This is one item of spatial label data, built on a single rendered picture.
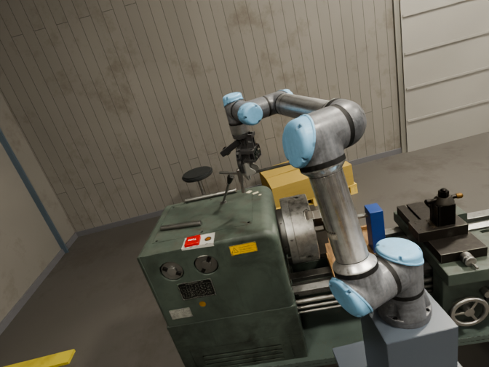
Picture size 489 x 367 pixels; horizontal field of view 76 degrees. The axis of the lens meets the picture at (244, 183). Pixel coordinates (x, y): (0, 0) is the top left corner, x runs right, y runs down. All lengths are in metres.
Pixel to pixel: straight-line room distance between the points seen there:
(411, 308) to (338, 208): 0.38
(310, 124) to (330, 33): 3.81
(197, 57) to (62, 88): 1.75
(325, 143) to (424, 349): 0.65
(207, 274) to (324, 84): 3.56
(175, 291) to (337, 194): 0.90
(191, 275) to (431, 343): 0.86
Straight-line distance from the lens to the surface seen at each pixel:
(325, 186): 0.78
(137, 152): 4.62
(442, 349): 1.13
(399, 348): 1.06
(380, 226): 1.59
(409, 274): 0.95
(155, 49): 4.37
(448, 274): 1.51
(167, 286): 1.45
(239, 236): 1.26
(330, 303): 1.63
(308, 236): 1.39
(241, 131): 1.21
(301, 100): 1.02
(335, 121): 0.77
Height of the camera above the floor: 1.90
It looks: 22 degrees down
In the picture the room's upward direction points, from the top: 15 degrees counter-clockwise
